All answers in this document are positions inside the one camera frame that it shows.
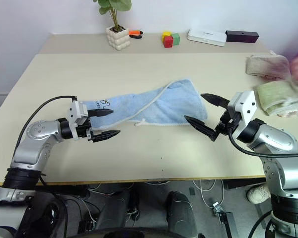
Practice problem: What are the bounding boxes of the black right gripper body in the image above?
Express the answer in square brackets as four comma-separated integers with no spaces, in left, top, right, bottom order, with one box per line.
[214,109,239,136]

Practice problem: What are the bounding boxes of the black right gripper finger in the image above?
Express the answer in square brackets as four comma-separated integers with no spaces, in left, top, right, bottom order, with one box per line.
[200,93,230,109]
[184,115,221,143]

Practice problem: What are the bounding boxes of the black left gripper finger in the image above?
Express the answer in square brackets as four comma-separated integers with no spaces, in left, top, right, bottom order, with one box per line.
[88,108,114,119]
[90,130,121,144]

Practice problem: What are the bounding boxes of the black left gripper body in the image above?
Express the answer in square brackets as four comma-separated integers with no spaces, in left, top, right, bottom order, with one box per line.
[76,119,94,143]

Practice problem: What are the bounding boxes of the light blue towel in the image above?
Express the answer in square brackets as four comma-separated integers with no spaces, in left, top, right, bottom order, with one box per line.
[78,78,208,132]

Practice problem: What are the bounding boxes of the green towel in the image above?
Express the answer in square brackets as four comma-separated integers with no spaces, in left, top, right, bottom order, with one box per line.
[253,79,298,117]

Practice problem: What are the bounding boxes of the beige folded towel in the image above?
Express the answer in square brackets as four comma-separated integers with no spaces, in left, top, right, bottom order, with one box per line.
[245,50,293,81]

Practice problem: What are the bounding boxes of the flat white box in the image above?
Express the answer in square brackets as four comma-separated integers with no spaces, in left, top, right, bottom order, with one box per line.
[187,27,227,47]

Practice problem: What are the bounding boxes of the long black box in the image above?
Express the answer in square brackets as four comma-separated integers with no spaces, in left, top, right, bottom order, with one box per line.
[225,30,260,43]

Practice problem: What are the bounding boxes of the white bubble plant pot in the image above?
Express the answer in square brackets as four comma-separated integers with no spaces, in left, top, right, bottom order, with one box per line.
[105,25,131,52]

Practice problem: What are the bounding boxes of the red cube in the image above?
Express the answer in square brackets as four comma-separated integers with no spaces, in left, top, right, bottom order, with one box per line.
[163,36,174,49]

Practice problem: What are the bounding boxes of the dark grey rounded shape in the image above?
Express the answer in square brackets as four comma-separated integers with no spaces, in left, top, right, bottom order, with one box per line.
[96,190,130,229]

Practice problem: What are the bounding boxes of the white sneaker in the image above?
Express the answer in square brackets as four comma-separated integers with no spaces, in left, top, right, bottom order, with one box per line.
[246,184,272,205]

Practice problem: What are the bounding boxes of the large dark rounded shape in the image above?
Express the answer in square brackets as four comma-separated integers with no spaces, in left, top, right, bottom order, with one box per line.
[165,190,198,238]

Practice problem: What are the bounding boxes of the metal clamp with black bar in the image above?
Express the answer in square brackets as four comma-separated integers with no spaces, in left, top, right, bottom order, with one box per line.
[212,201,237,238]

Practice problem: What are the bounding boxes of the green leafy plant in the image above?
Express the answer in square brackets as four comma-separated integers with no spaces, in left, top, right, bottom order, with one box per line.
[93,0,133,32]

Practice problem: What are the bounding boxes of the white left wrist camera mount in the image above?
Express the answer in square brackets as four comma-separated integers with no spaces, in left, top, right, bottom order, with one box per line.
[69,100,90,141]

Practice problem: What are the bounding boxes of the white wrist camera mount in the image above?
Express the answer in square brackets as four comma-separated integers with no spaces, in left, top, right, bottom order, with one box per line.
[227,90,259,139]
[69,100,90,141]

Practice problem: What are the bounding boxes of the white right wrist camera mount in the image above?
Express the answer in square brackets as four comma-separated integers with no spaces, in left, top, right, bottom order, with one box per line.
[227,90,259,139]

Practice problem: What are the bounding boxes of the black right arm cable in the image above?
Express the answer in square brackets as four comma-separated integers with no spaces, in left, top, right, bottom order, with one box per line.
[227,125,298,158]

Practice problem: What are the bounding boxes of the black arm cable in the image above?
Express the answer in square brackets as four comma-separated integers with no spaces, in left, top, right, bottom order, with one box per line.
[14,95,77,159]
[227,125,298,158]

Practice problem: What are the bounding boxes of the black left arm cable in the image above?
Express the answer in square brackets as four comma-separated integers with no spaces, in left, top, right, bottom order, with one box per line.
[14,95,77,159]

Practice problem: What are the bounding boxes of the white floor cable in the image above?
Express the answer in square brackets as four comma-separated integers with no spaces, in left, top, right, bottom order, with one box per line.
[192,178,225,209]

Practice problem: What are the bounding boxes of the orange handled pliers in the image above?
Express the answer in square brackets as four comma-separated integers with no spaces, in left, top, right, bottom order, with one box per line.
[128,29,144,40]

